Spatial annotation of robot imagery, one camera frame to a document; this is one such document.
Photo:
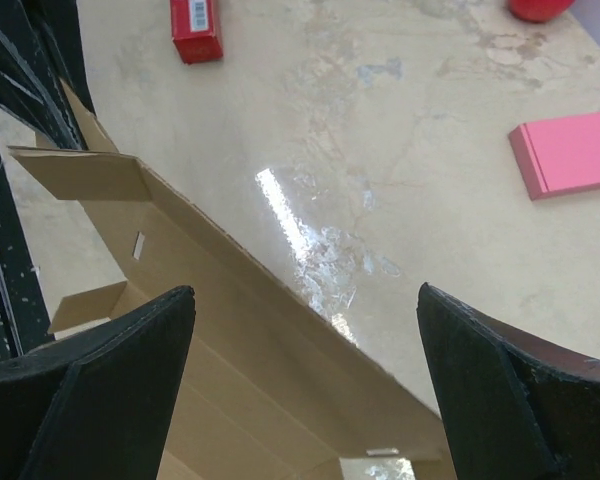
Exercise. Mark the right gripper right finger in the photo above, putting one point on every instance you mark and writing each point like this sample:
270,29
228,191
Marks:
513,405

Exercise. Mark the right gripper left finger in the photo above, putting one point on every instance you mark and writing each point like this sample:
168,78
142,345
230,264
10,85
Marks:
98,404

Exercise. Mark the brown cardboard box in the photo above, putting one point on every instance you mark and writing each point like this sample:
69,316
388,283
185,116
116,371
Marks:
270,389

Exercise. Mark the red rectangular box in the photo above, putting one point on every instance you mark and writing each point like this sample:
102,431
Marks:
196,30

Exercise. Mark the pink sticky note pad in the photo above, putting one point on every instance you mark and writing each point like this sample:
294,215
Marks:
558,156

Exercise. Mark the red apple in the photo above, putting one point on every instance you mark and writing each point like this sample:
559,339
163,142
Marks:
538,11

